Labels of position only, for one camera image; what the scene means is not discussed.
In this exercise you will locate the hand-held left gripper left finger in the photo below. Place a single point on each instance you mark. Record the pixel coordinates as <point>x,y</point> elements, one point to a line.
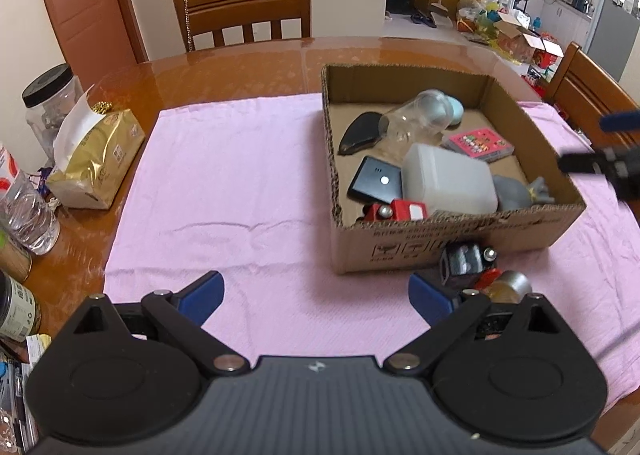
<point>202,296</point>

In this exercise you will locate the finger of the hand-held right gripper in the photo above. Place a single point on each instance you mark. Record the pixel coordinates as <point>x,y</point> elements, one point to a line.
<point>620,121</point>
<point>580,161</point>

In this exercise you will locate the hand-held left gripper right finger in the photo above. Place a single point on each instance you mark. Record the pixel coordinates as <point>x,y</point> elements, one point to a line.
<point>431,296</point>

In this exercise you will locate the cardboard box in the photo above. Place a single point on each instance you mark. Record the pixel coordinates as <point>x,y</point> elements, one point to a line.
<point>450,245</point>

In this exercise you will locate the small red toy piece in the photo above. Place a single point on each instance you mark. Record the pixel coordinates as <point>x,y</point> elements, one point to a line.
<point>489,279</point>

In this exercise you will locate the glass spice jar silver lid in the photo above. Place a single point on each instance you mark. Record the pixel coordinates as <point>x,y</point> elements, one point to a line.
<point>510,285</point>

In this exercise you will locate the red toy car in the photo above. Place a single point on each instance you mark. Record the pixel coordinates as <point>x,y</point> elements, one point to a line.
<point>405,211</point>

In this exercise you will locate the pink card box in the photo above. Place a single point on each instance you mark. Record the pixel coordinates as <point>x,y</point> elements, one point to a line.
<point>480,145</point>

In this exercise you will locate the white plastic bottle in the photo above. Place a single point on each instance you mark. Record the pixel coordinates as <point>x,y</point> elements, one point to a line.
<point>445,180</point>

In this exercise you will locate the black rectangular device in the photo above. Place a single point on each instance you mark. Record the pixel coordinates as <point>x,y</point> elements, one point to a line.
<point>375,180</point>

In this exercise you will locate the teal round container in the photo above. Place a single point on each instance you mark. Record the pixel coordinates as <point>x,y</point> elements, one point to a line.
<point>455,112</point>

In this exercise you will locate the pink towel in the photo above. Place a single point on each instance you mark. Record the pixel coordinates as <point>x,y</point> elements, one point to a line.
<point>230,215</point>

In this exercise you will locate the grey refrigerator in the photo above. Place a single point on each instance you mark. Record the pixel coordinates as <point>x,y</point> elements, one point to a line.
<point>612,35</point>

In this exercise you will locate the open brown carton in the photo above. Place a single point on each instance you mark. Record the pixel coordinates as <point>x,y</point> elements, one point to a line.
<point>517,37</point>

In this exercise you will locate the clear plastic jar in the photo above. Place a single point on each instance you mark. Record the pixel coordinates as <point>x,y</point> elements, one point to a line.
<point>412,122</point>

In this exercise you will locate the gold tissue pack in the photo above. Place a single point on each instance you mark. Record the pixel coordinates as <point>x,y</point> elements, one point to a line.
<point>97,155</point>

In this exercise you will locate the black computer mouse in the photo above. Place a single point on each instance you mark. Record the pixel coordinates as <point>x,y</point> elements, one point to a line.
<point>360,132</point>

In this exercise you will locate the bamboo canister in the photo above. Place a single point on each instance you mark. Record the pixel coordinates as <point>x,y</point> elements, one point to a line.
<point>14,260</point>

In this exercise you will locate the clear water bottle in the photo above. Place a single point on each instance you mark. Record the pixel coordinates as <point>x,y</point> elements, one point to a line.
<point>27,215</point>

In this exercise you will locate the stack of papers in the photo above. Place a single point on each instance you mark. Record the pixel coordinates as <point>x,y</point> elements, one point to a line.
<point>20,385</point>

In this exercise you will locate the pair of dark slippers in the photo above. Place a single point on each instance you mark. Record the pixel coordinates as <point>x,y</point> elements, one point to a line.
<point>425,21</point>

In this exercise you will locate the clear jar black lid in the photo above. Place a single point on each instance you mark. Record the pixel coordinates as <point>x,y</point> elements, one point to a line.
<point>47,105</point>

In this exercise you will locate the brown wooden door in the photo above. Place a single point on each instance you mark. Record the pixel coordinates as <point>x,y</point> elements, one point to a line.
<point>90,25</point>

